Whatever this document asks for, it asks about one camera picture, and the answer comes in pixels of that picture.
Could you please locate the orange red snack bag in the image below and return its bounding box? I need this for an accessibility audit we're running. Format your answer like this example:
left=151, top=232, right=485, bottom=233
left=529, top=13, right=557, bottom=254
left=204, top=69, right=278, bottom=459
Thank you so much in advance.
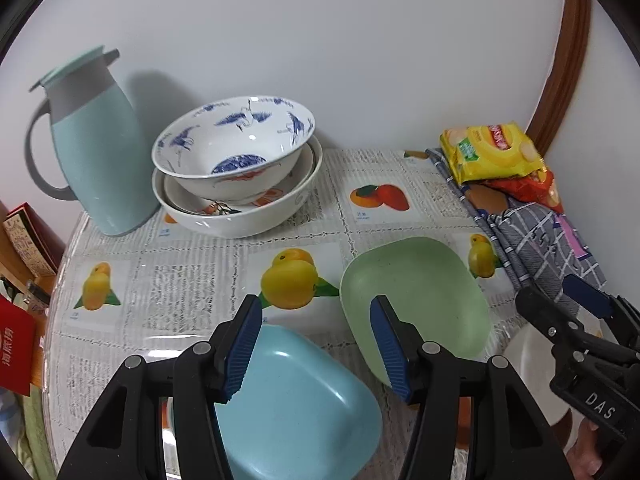
left=484, top=168, right=564, bottom=214

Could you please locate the brown wooden door frame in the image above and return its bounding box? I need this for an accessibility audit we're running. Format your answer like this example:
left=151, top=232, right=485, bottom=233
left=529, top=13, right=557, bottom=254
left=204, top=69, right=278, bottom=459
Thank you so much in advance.
left=526, top=0, right=592, bottom=156

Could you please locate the red patterned white plate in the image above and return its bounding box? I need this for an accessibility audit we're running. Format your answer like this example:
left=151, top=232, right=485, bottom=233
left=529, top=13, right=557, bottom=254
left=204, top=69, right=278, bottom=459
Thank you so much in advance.
left=163, top=148, right=314, bottom=216

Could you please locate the white round porcelain bowl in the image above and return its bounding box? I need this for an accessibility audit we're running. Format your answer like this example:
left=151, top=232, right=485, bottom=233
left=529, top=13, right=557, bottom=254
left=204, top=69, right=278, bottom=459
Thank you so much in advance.
left=503, top=324, right=570, bottom=426

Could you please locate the grey checked folded cloth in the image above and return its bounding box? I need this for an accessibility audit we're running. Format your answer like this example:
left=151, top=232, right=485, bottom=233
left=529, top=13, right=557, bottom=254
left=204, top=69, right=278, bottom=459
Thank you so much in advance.
left=426, top=148, right=606, bottom=315

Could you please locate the yellow snack bag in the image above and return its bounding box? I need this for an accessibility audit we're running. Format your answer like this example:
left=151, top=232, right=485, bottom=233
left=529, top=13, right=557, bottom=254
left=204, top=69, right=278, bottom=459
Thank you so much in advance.
left=439, top=122, right=544, bottom=184

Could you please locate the green square plastic plate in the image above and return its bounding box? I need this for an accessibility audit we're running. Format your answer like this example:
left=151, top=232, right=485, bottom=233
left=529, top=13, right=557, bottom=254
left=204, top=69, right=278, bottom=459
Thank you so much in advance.
left=340, top=236, right=492, bottom=384

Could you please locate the large white serving bowl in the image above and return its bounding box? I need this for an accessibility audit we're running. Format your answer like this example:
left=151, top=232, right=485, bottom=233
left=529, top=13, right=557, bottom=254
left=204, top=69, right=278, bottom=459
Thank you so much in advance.
left=152, top=136, right=323, bottom=238

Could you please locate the person's right hand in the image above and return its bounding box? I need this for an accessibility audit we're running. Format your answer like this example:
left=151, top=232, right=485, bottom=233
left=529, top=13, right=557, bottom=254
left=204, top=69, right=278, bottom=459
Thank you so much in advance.
left=566, top=419, right=602, bottom=480

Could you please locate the fruit print lace tablecloth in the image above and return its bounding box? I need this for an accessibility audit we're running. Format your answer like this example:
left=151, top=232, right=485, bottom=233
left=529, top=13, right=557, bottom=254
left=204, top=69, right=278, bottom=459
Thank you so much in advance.
left=44, top=146, right=609, bottom=480

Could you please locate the red box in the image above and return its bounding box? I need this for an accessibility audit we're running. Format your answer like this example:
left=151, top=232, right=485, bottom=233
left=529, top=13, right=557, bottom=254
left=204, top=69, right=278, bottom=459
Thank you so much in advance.
left=0, top=297, right=36, bottom=396

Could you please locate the light teal thermos jug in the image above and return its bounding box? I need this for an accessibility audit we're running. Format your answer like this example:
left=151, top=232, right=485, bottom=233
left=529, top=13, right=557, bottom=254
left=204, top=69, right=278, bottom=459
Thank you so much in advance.
left=24, top=46, right=158, bottom=236

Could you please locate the blue crane porcelain bowl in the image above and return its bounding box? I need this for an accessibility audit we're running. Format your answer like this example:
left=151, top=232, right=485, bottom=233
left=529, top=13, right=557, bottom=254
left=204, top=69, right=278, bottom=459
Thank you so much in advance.
left=152, top=96, right=317, bottom=202

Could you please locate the blue square plastic plate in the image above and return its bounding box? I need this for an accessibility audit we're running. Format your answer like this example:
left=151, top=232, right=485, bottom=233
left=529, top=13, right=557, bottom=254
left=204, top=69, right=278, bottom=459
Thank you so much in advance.
left=216, top=325, right=382, bottom=479

